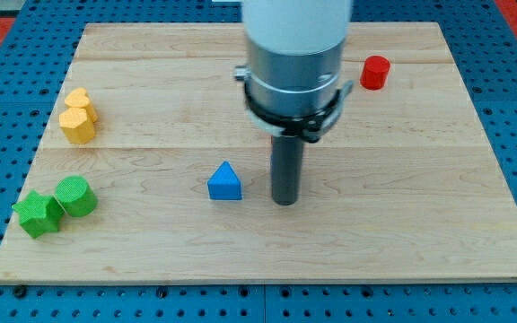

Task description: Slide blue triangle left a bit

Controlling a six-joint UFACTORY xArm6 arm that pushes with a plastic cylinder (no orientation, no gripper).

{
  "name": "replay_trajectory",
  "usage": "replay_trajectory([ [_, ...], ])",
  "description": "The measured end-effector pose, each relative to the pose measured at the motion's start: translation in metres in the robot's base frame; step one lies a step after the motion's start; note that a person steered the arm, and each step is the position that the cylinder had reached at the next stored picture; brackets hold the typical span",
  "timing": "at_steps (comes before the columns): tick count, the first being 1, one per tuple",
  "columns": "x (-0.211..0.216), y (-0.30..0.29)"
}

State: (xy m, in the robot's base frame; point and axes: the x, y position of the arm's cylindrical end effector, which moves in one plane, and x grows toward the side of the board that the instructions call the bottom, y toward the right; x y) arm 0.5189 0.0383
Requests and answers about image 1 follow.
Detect yellow hexagon block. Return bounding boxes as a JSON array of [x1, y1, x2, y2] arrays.
[[58, 108, 95, 144]]

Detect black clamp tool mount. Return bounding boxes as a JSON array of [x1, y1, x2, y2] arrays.
[[243, 80, 354, 144]]

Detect green star block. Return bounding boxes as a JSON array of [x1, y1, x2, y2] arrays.
[[12, 190, 65, 239]]

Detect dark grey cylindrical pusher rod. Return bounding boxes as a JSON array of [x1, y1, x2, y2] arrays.
[[270, 136, 304, 205]]

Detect red cylinder block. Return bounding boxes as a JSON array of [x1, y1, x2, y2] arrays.
[[360, 56, 390, 91]]

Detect yellow heart block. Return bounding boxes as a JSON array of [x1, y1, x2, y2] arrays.
[[64, 87, 99, 122]]

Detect blue triangle block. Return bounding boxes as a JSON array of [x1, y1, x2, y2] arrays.
[[207, 161, 242, 200]]

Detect wooden board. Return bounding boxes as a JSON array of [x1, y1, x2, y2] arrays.
[[0, 22, 517, 286]]

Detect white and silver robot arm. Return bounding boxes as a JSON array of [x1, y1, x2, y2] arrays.
[[236, 0, 353, 205]]

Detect green cylinder block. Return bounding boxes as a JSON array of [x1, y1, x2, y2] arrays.
[[56, 176, 98, 217]]

